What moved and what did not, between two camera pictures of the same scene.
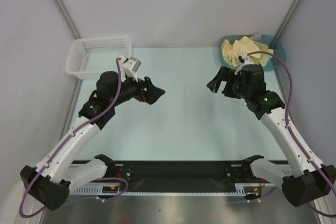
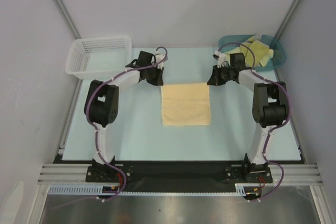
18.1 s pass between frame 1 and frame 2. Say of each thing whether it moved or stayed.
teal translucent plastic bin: stayed
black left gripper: moved
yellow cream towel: moved
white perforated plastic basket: stayed
